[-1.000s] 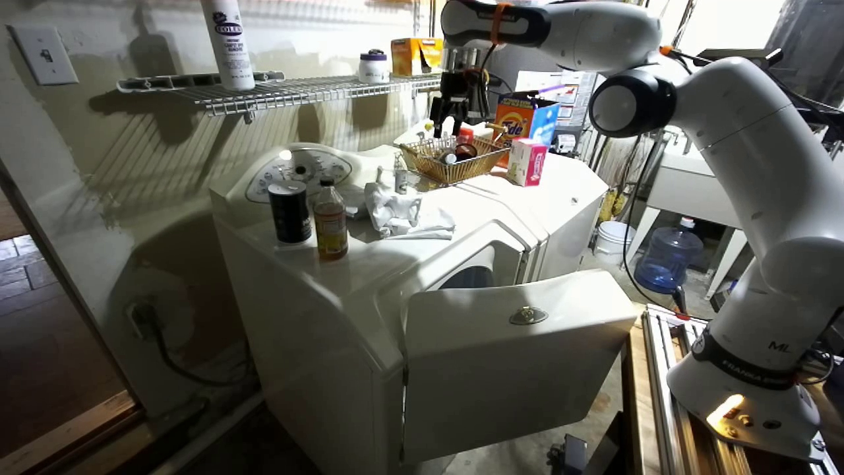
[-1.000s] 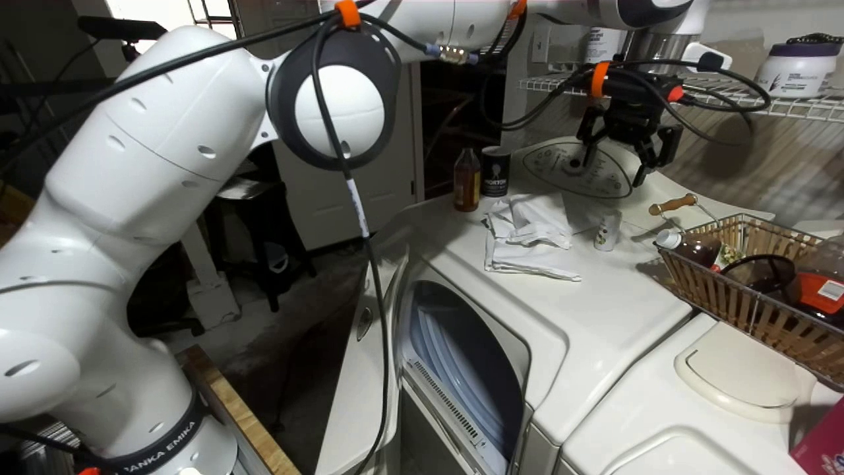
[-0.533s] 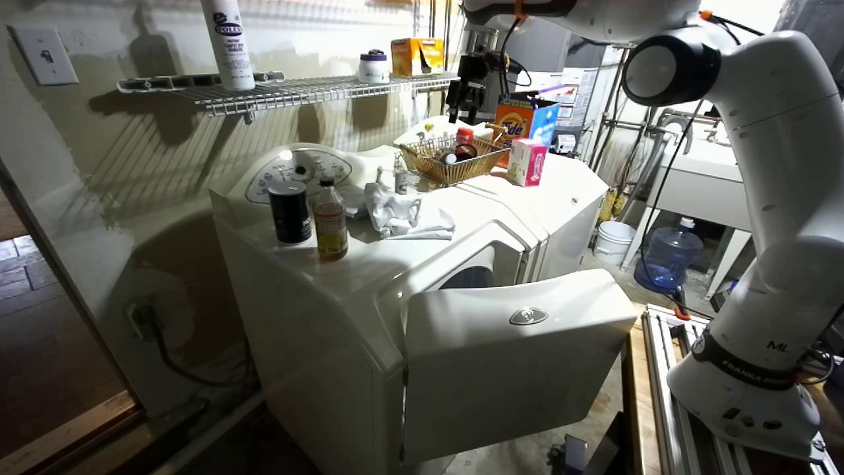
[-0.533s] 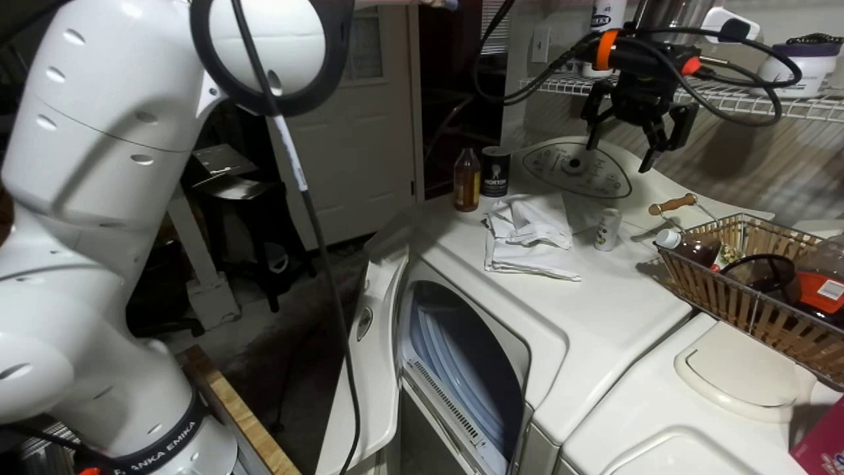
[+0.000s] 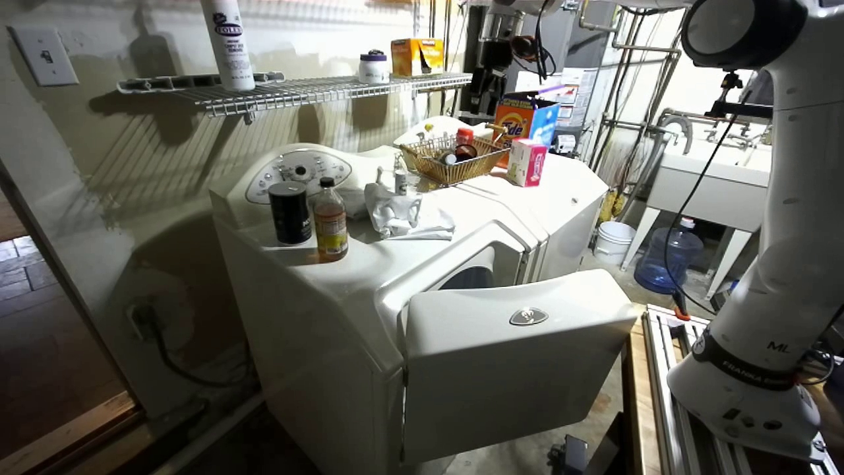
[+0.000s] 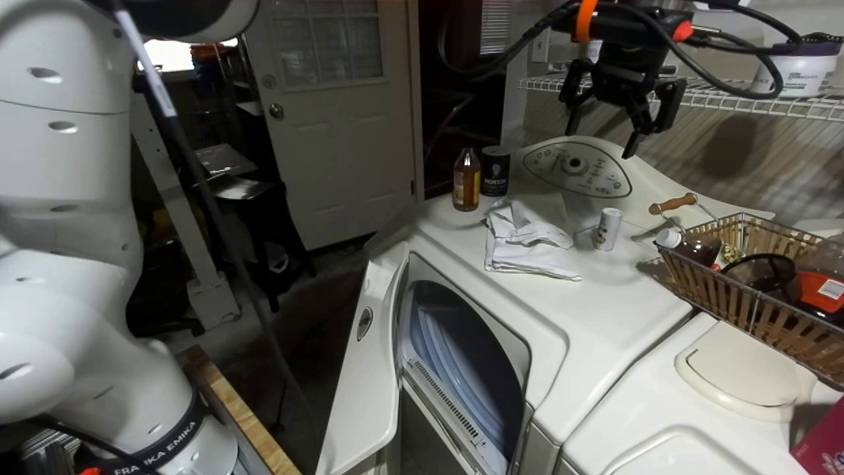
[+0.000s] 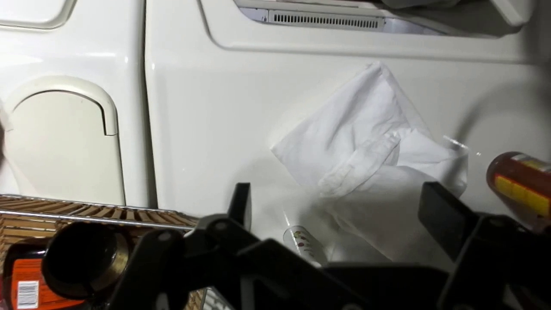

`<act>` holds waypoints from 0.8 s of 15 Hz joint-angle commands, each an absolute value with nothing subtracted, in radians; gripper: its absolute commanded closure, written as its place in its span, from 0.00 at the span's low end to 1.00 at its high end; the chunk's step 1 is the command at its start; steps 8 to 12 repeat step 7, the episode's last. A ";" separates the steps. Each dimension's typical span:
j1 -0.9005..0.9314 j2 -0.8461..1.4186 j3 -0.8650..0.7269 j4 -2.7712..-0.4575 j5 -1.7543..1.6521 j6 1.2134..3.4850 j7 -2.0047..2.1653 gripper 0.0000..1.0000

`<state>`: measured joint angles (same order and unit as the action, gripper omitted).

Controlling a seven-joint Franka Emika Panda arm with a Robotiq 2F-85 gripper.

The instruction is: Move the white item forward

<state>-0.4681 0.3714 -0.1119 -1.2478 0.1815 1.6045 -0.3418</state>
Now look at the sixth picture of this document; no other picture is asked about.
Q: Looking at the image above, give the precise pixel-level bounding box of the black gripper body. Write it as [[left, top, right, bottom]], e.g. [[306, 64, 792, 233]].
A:
[[588, 37, 672, 101]]

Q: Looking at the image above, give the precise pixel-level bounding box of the small white shaker bottle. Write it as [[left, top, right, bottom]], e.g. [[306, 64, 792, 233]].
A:
[[598, 207, 626, 253]]

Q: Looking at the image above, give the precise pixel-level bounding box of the wooden clothespin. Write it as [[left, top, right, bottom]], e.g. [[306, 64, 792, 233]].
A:
[[646, 192, 700, 216]]

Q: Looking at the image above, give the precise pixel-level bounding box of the dark jar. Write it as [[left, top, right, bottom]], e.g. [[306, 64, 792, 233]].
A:
[[481, 143, 514, 198]]

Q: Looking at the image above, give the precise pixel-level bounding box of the white tub with dark lid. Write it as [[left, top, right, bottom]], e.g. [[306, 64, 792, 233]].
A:
[[768, 34, 844, 101]]

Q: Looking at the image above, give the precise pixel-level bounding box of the brown bottle white cap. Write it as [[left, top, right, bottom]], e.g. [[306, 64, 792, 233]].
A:
[[654, 227, 722, 269]]

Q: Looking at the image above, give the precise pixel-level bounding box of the amber liquid bottle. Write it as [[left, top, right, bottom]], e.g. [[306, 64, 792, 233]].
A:
[[452, 146, 482, 215]]

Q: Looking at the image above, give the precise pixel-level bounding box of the crumpled white cloth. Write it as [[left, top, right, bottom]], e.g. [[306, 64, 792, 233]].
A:
[[482, 198, 586, 283]]

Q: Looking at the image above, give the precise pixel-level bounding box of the white front-load dryer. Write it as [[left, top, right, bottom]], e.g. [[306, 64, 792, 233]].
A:
[[313, 134, 776, 475]]

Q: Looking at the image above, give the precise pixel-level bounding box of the wicker basket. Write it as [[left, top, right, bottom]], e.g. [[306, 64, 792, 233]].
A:
[[654, 211, 844, 390]]

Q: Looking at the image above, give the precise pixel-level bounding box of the white house door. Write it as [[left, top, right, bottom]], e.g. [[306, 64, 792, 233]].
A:
[[245, 0, 424, 253]]

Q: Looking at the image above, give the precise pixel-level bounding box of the red labelled bottle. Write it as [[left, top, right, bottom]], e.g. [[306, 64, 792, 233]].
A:
[[795, 269, 844, 322]]

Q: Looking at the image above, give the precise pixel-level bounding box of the light blue laundry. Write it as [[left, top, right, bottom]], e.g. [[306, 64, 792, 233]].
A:
[[406, 300, 514, 461]]

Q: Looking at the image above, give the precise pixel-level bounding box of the white washer with cream lid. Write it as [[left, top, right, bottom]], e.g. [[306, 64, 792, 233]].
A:
[[561, 312, 844, 475]]

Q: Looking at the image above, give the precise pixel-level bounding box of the white dryer door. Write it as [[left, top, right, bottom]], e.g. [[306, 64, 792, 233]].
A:
[[313, 240, 416, 475]]

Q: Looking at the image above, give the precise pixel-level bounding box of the metal shelving rack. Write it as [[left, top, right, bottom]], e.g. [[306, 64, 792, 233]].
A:
[[130, 43, 302, 331]]

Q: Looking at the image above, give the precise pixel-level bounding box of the wooden base board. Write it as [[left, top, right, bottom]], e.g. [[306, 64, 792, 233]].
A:
[[174, 344, 303, 475]]

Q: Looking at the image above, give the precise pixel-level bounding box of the black orange wrist camera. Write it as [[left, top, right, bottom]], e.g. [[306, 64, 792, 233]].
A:
[[571, 0, 696, 47]]

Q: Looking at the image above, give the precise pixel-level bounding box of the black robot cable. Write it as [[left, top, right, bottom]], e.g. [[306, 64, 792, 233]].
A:
[[439, 0, 844, 101]]

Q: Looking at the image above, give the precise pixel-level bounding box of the white wire shelf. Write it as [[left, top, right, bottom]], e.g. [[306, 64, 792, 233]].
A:
[[523, 74, 844, 125]]

